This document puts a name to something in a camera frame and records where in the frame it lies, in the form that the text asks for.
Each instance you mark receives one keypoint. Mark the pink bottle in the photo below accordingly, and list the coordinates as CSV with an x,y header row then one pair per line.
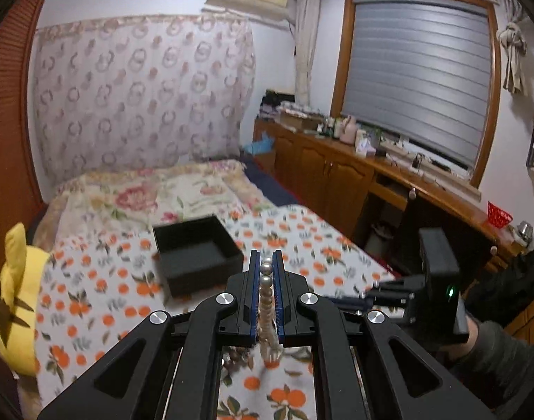
x,y
348,130

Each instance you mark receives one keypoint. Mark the navy bed sheet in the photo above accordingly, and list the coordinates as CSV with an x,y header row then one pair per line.
x,y
271,183

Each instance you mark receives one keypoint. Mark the white power strip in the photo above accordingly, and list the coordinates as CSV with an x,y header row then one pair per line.
x,y
393,145

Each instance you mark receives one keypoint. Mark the person's right forearm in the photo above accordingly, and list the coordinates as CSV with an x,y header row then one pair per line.
x,y
499,358

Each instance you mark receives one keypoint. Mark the wooden louvered wardrobe door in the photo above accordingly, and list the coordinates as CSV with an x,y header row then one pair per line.
x,y
8,118

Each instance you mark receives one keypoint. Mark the white window curtain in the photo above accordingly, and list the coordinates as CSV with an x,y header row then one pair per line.
x,y
305,43

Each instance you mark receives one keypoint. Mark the grey window blind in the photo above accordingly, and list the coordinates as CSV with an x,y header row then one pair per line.
x,y
415,78

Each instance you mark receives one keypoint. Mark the dark cloth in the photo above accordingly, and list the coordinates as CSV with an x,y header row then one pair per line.
x,y
512,280

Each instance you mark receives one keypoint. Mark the orange fruit print bedsheet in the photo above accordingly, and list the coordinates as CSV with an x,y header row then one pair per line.
x,y
109,280

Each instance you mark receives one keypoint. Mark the metal kettle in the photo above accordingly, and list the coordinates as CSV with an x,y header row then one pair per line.
x,y
525,232

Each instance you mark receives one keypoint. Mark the black square box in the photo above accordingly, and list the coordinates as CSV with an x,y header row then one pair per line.
x,y
197,267

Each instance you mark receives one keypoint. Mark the red plastic basket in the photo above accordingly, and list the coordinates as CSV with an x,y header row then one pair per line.
x,y
499,215

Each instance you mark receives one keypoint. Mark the stack of folded clothes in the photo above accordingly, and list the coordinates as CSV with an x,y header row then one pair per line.
x,y
275,103

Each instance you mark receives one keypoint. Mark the pink tissue box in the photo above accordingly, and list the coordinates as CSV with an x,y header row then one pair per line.
x,y
365,145

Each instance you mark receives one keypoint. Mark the wooden window frame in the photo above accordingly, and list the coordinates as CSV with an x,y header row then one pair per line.
x,y
340,83

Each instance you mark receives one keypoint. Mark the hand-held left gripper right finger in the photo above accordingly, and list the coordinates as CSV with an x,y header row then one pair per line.
x,y
279,297

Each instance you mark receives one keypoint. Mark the circle pattern wall curtain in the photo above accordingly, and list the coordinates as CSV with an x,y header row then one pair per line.
x,y
140,96

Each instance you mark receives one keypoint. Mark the floral blanket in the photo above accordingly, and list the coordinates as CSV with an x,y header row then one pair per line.
x,y
135,197

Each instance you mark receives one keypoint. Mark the tied cream curtain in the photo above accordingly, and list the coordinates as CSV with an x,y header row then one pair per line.
x,y
514,52

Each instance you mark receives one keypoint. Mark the box with blue paper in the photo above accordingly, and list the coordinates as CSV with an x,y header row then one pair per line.
x,y
258,148

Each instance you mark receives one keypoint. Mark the yellow plush toy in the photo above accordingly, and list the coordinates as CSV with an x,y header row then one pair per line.
x,y
17,280

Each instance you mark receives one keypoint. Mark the cardboard box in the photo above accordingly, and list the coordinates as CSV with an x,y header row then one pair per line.
x,y
297,119

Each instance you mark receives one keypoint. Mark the long wooden cabinet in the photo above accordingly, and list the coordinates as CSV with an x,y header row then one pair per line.
x,y
332,179

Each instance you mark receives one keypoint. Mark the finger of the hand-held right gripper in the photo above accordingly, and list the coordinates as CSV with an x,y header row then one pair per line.
x,y
389,294

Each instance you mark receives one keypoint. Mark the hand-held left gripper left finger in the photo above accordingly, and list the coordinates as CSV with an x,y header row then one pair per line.
x,y
250,297

